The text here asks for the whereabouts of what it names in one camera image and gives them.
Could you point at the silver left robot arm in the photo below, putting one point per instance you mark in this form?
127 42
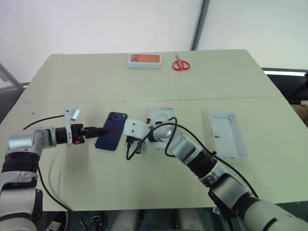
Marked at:
21 140

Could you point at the brown fuzzy object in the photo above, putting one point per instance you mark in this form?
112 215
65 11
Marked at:
300 114

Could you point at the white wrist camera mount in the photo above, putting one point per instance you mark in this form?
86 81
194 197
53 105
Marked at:
69 124
134 128

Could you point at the dark blue smartphone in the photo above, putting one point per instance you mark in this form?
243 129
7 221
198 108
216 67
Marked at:
113 134

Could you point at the grey metal frame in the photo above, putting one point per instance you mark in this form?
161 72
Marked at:
9 78

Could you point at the black side table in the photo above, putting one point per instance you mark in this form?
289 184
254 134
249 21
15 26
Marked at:
286 83

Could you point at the dark grey wall pole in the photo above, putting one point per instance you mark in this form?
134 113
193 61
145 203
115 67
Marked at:
200 24

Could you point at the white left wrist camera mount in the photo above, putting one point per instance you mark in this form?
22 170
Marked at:
69 124

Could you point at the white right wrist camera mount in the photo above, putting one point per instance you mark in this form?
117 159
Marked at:
134 128

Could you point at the white phone box lid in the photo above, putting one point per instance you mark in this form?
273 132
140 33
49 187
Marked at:
228 134

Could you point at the white phone box base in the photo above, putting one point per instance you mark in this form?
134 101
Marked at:
161 115

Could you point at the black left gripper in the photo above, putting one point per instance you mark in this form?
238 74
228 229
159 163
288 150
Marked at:
77 133

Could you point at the white sneaker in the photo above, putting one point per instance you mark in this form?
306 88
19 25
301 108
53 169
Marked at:
55 222

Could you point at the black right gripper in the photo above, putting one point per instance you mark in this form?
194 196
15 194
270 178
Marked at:
132 139

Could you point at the phone box with orange print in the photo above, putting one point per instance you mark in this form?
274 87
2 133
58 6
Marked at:
145 61

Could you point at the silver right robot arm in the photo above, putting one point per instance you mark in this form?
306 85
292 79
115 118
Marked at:
185 148

